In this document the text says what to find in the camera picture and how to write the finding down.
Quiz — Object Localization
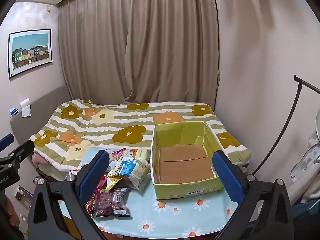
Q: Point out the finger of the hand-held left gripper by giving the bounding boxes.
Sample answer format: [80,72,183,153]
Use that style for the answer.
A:
[0,133,14,152]
[7,140,35,167]

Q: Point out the yellow-green cardboard box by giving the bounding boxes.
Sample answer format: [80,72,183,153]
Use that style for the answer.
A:
[151,121,225,201]

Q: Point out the black metal stand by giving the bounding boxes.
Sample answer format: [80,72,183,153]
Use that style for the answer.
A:
[251,75,320,177]

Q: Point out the person's left hand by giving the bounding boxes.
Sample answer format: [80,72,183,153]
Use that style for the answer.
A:
[4,199,21,228]

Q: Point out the floral striped blanket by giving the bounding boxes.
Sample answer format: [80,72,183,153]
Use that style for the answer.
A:
[27,99,252,178]

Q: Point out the pale yellow snack packet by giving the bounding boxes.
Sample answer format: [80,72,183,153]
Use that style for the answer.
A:
[125,160,151,195]

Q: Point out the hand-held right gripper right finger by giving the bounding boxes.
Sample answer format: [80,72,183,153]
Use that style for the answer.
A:
[212,150,293,240]

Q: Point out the red snack packet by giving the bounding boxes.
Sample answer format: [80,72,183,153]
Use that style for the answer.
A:
[92,175,108,205]

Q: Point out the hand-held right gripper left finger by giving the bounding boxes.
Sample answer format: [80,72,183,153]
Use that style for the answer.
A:
[27,149,110,240]

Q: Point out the framed picture of houses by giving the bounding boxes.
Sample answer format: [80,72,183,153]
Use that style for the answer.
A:
[7,29,53,81]

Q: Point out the blue and white snack packet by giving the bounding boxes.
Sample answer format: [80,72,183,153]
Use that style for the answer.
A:
[107,152,140,177]

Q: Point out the dark blue cloth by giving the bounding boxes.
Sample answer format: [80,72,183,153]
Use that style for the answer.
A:
[292,202,320,230]

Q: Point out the white paper on wall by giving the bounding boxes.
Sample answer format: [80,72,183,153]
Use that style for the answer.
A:
[20,97,32,117]

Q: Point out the white garment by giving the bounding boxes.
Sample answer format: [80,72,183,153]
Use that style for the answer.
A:
[290,127,320,203]

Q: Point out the maroon snack packet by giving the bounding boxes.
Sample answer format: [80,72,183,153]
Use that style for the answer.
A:
[94,189,115,218]
[111,189,131,217]

